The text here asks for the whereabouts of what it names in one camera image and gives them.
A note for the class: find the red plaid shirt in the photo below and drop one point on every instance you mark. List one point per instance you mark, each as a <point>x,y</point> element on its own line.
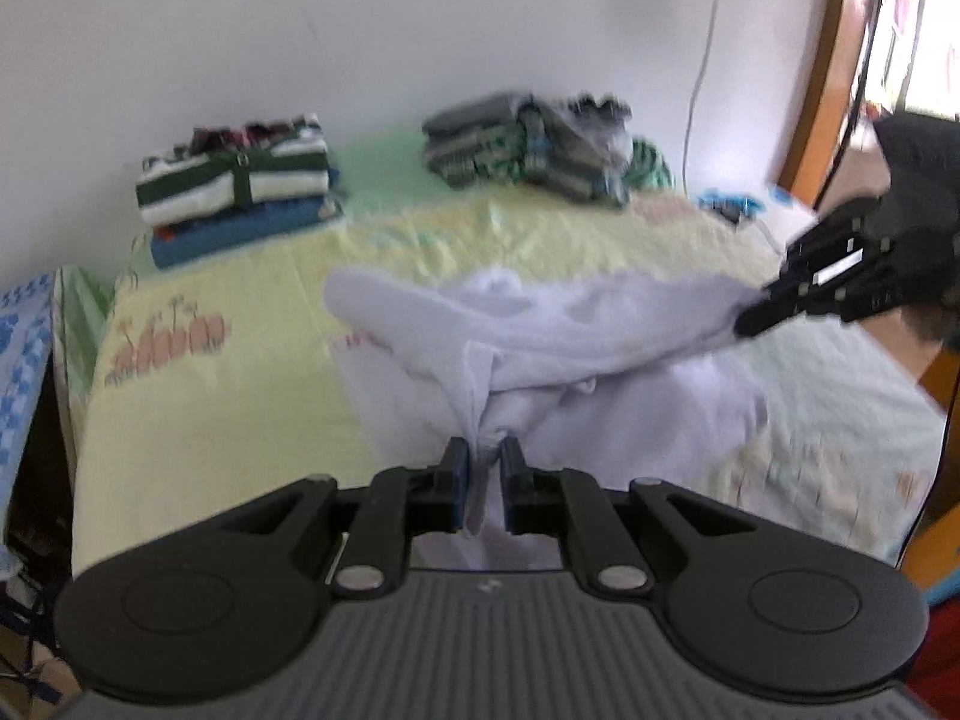
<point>240,136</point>

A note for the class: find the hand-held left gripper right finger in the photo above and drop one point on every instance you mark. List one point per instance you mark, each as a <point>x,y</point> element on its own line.
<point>517,495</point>

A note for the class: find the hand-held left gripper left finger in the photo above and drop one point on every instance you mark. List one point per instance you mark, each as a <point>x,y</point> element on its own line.
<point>456,491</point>

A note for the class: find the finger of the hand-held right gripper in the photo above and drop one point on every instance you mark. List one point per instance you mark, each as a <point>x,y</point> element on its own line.
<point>780,307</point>
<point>832,236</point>

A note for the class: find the blue folded garment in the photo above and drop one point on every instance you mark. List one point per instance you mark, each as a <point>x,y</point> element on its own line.
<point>240,229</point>

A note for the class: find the pile of patterned clothes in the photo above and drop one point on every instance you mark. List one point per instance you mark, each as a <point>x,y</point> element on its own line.
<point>525,150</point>

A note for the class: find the green white striped cardigan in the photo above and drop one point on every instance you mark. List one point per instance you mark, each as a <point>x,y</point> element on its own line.
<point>195,187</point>

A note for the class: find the yellow green bed sheet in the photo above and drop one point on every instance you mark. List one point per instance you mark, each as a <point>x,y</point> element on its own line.
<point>247,390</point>

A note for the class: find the white shirt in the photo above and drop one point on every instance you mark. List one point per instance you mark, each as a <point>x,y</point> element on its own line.
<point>562,330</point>

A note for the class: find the wooden door frame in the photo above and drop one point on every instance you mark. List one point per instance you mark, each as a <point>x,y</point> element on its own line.
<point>821,90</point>

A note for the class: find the blue white patterned towel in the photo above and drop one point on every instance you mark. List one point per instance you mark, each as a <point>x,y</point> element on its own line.
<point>22,360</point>

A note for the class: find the small blue patterned cloth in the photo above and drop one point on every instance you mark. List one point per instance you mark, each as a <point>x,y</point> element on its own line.
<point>731,204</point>

